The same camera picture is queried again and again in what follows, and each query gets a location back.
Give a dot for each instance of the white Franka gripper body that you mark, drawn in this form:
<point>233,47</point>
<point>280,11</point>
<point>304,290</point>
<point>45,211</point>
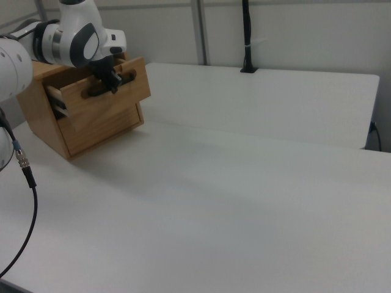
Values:
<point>117,39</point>

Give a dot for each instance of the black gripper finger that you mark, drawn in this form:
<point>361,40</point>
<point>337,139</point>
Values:
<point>109,81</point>
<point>117,78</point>

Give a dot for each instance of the wooden sliding drawer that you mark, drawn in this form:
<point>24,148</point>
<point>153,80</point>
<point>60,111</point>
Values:
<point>107,107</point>

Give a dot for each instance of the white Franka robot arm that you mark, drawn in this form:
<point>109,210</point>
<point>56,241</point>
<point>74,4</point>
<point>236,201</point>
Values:
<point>73,30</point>

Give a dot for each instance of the wooden drawer cabinet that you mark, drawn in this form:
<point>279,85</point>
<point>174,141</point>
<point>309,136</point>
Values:
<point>100,134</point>

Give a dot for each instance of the grey partition post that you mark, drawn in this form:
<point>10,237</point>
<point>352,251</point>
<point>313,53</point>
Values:
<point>200,30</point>

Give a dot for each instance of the black camera pole with base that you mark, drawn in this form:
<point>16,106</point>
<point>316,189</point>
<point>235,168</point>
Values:
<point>247,36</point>

